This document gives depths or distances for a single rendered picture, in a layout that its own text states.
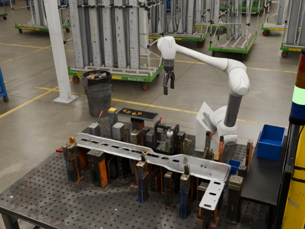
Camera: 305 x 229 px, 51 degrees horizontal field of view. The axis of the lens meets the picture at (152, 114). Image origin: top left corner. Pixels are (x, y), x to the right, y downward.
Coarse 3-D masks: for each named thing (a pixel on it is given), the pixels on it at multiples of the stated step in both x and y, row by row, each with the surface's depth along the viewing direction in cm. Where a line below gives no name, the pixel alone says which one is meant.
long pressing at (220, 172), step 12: (84, 144) 267; (96, 144) 266; (120, 144) 265; (132, 144) 264; (132, 156) 249; (168, 156) 247; (180, 156) 246; (192, 156) 245; (168, 168) 234; (180, 168) 233; (192, 168) 232; (204, 168) 232; (216, 168) 231; (228, 168) 231; (216, 180) 219
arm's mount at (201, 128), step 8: (200, 112) 305; (208, 112) 318; (200, 120) 296; (200, 128) 297; (208, 128) 299; (200, 136) 300; (216, 136) 301; (200, 144) 304; (216, 144) 298; (224, 144) 314
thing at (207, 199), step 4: (212, 180) 219; (208, 184) 215; (212, 184) 215; (216, 184) 214; (220, 184) 214; (224, 184) 214; (208, 188) 211; (212, 188) 211; (216, 188) 211; (220, 188) 211; (208, 192) 208; (212, 192) 208; (216, 192) 207; (220, 192) 207; (204, 196) 204; (208, 196) 204; (212, 196) 204; (216, 196) 204; (220, 196) 205; (204, 200) 201; (208, 200) 201; (212, 200) 201; (216, 200) 200; (200, 204) 198; (208, 204) 197; (212, 204) 197; (216, 204) 197; (208, 208) 194; (212, 208) 194
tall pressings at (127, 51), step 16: (80, 0) 652; (96, 0) 648; (112, 0) 657; (128, 0) 626; (80, 16) 665; (96, 16) 658; (112, 16) 668; (128, 16) 638; (80, 32) 659; (96, 32) 668; (112, 32) 663; (128, 32) 672; (80, 48) 669; (96, 48) 682; (112, 48) 675; (128, 48) 685; (80, 64) 682; (96, 64) 696; (112, 64) 686; (128, 64) 698
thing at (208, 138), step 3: (207, 132) 235; (210, 132) 236; (207, 135) 235; (210, 135) 237; (207, 138) 239; (210, 138) 238; (207, 141) 240; (210, 141) 239; (207, 144) 241; (210, 144) 241
